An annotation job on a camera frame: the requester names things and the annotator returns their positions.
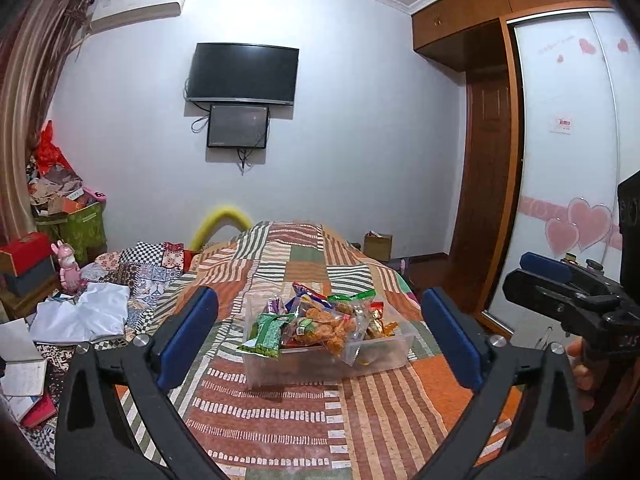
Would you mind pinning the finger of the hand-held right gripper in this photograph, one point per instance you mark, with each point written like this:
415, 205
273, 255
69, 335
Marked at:
545, 266
550, 300

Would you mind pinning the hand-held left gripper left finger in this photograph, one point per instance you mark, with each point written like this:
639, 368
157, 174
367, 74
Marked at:
192, 332

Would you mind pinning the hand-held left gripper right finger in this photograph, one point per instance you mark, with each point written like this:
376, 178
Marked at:
452, 337

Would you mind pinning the purple snack packet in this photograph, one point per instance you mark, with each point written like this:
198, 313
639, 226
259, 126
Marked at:
276, 306

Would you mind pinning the clear plastic container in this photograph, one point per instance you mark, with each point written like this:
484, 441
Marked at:
300, 372

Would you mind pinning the red blue snack packet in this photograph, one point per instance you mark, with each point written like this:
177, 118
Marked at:
310, 294

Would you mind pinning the clear bag of cookies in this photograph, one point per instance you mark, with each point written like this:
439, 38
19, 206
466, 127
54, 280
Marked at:
325, 330

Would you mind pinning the person's right hand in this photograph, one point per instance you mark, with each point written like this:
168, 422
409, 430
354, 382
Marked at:
582, 370

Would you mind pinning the checkered quilt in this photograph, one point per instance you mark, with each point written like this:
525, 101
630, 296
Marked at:
150, 270

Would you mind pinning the white heart sliding door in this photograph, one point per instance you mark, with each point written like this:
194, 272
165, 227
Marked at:
560, 185

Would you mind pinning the white cloth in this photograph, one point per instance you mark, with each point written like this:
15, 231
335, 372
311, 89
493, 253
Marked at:
95, 310

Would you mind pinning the green edged snack packet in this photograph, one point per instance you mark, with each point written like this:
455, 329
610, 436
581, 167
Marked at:
352, 297

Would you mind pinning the yellow foam tube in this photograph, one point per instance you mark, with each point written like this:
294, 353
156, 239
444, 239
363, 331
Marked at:
210, 220

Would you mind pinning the wooden room door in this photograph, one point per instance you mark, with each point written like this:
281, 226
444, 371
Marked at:
480, 170

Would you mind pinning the cardboard box on floor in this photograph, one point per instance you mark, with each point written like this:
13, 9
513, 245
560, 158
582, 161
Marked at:
377, 249

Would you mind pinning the patchwork blanket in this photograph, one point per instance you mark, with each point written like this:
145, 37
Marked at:
280, 425

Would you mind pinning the red white door label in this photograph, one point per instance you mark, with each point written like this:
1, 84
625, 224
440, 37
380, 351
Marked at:
563, 124

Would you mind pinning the pink bunny toy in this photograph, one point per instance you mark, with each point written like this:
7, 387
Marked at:
67, 267

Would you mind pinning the green box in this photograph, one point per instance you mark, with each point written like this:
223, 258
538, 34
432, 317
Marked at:
80, 232

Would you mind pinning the pink black item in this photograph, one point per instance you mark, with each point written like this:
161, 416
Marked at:
95, 194

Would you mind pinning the grey box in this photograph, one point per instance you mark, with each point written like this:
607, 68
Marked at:
30, 282

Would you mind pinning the red book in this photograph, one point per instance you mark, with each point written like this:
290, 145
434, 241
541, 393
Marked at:
40, 410

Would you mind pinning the white paper sheet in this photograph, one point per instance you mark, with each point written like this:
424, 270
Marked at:
20, 340

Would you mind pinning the open notebook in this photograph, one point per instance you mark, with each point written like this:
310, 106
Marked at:
22, 380

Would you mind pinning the red box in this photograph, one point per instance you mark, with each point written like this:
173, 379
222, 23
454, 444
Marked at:
25, 252

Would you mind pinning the pile of cardboard clutter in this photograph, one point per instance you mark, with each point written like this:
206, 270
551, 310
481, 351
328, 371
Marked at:
57, 185

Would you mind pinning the small black monitor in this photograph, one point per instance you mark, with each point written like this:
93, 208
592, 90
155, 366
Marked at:
237, 127

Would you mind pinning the red plastic bag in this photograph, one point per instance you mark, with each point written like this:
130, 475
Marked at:
50, 152

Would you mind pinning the wooden wardrobe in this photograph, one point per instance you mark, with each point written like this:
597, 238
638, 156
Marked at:
465, 5

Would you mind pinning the striped curtain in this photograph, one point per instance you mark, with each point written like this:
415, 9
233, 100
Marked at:
30, 110

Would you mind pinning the white air conditioner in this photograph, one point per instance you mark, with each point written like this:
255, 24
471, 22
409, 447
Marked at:
135, 7

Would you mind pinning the black wall television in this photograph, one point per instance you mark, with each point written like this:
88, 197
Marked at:
242, 72

